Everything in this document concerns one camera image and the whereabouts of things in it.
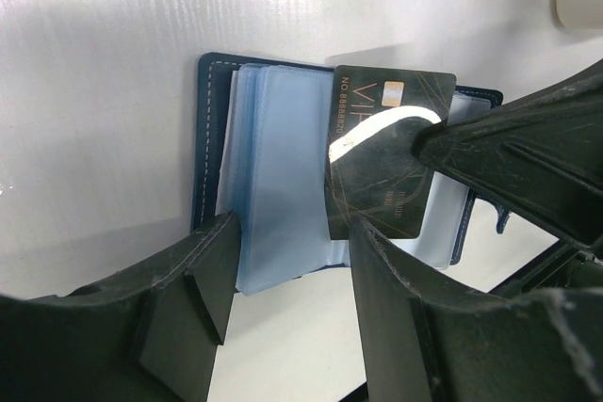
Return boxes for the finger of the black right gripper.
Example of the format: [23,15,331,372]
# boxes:
[412,62,602,257]

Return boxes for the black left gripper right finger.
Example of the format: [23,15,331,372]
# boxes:
[349,217,602,401]

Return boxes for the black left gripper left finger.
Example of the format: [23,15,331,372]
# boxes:
[1,213,241,401]

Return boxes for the black credit card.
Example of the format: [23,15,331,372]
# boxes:
[325,65,457,240]

